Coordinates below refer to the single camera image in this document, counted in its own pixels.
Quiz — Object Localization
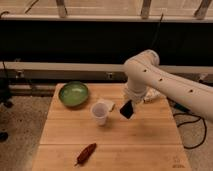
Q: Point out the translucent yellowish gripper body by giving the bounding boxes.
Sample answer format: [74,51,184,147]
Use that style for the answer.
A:
[124,92,144,112]

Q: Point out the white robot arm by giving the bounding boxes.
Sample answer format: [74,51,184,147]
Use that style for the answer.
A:
[123,50,213,122]

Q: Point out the white ceramic cup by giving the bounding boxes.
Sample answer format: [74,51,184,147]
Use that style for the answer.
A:
[90,102,109,126]

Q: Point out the crumpled white plastic bottle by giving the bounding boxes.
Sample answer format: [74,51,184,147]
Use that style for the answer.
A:
[143,88,161,103]

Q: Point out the green bowl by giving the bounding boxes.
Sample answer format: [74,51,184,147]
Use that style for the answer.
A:
[58,81,89,107]

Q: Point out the black equipment at left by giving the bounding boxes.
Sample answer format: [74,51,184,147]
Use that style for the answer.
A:
[0,78,14,143]

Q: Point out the black cables on floor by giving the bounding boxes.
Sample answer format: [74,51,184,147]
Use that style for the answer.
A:
[171,99,213,150]

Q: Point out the black cable on wall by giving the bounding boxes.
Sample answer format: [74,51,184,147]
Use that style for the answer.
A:
[148,13,165,51]

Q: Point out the grey metal rail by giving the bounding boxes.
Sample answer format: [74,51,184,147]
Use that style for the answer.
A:
[0,60,213,83]

